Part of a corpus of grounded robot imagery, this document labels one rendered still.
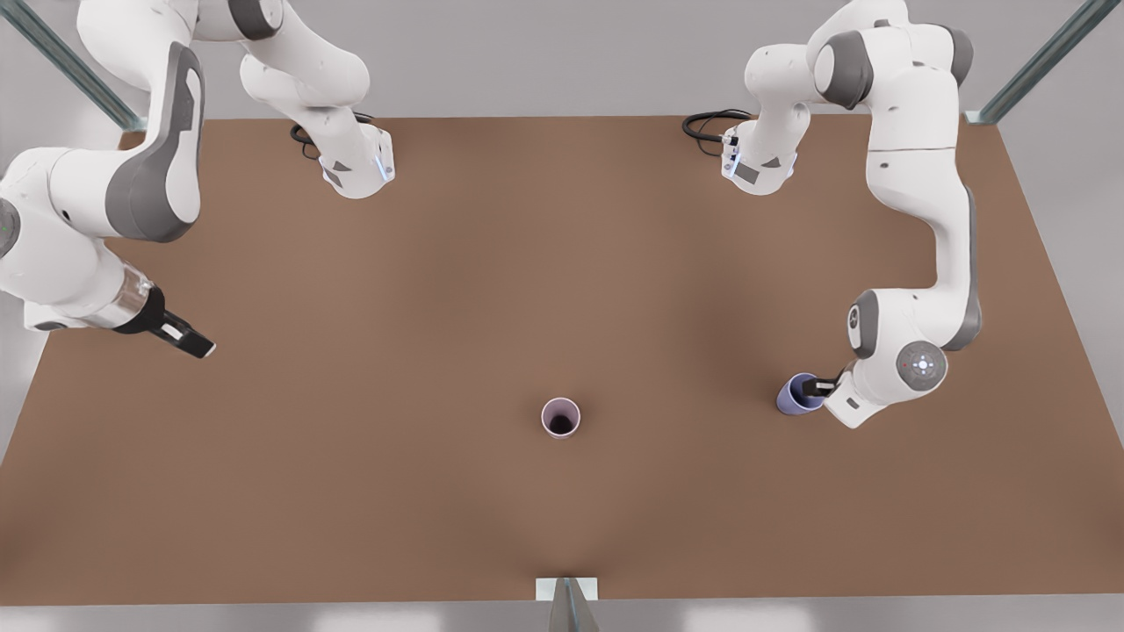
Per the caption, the silver frame post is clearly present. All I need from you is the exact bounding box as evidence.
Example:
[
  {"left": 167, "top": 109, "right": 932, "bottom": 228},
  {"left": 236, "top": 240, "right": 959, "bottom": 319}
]
[
  {"left": 0, "top": 0, "right": 148, "bottom": 133},
  {"left": 964, "top": 0, "right": 1124, "bottom": 126},
  {"left": 536, "top": 577, "right": 601, "bottom": 632}
]

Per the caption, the purple cup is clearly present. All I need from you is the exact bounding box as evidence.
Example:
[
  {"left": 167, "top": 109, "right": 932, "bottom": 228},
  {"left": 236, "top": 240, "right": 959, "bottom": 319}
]
[{"left": 776, "top": 373, "right": 827, "bottom": 416}]

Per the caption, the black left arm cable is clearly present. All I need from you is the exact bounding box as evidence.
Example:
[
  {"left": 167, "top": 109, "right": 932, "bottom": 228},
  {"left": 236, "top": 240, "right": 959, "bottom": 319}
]
[{"left": 682, "top": 109, "right": 754, "bottom": 158}]

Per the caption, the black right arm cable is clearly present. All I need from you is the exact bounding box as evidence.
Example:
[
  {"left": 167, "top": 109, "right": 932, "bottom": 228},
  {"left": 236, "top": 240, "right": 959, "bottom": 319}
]
[{"left": 290, "top": 112, "right": 377, "bottom": 162}]

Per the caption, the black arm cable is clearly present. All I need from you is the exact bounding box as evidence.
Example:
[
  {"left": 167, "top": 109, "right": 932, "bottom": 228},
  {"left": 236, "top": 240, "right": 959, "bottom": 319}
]
[
  {"left": 290, "top": 112, "right": 377, "bottom": 162},
  {"left": 682, "top": 109, "right": 754, "bottom": 158}
]

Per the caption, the pink cup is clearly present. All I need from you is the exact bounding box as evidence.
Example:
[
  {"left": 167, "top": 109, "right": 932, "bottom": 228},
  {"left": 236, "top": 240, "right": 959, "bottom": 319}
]
[{"left": 541, "top": 398, "right": 582, "bottom": 438}]

